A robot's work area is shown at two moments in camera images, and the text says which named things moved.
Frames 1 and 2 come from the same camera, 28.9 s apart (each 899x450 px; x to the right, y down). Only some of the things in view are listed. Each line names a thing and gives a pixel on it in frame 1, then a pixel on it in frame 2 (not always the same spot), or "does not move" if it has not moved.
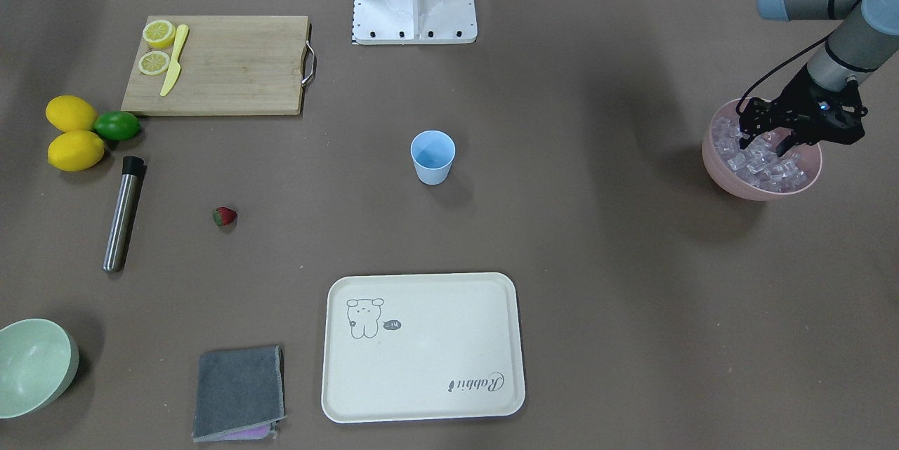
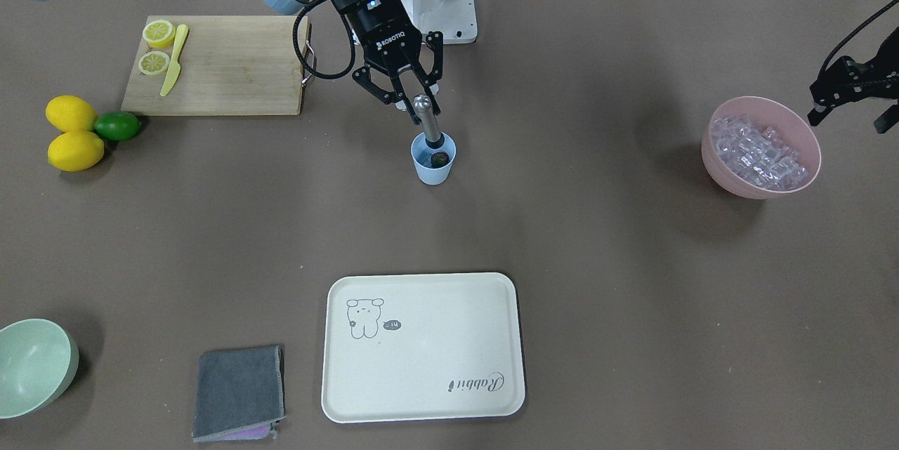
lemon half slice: (159, 33) does not move
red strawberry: (224, 215) → (439, 159)
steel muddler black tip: (133, 168) → (422, 104)
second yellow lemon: (74, 151) does not move
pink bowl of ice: (758, 172) does not move
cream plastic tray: (422, 347) does not move
